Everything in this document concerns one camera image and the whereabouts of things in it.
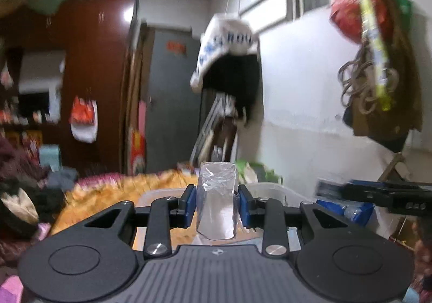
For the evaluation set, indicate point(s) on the aluminium crutches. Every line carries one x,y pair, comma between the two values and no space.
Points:
207,127

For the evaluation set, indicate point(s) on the green hanging bag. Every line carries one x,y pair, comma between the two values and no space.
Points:
404,8

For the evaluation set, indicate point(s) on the dark clothes pile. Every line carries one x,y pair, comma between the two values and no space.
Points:
30,175

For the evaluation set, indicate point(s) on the white and black hanging jacket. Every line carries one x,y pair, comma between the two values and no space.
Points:
233,70

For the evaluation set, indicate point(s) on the yellow printed blanket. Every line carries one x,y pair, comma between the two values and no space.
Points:
111,195

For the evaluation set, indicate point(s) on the brown hanging bag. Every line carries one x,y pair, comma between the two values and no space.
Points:
405,94

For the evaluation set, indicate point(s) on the grey door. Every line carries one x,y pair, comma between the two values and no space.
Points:
168,104

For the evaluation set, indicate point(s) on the pink plastic bag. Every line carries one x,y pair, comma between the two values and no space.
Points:
5,75

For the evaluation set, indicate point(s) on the red hanging bag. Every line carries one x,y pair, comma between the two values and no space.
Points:
347,16

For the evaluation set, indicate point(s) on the brown wooden wardrobe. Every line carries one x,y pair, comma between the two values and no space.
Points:
98,63

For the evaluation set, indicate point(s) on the green plastic bag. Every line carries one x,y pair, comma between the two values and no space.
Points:
263,171

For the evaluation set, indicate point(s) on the red door sticker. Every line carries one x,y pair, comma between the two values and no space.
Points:
176,47

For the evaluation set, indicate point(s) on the beige cloth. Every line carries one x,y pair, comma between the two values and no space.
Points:
17,208

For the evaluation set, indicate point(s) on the red gift box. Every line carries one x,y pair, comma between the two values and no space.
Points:
31,142

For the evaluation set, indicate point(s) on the white plastic bag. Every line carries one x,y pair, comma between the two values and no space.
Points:
55,100

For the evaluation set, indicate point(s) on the white and red shopping bag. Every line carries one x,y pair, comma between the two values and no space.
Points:
82,121

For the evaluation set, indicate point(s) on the pink cloth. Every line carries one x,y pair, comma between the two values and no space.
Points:
10,289

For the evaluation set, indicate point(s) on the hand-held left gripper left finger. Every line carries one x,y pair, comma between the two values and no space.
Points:
190,205

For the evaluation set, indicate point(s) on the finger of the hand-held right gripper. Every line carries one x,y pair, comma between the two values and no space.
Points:
371,193

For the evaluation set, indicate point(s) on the red patterned cloth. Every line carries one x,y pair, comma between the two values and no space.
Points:
423,255

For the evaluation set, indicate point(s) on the pink board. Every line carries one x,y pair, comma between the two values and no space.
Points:
142,117

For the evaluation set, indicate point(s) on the black television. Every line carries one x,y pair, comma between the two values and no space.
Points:
33,104

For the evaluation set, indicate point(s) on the red printed bag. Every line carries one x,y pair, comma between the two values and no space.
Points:
137,154

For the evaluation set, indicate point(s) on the grey cloth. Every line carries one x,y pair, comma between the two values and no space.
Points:
62,178

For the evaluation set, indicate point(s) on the blue bag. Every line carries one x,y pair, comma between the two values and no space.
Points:
351,212

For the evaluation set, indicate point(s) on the white plastic basket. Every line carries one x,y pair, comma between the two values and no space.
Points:
270,190

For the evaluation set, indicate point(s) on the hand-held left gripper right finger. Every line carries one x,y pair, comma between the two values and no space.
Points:
243,205

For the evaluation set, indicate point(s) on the teal box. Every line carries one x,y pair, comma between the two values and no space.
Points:
50,156

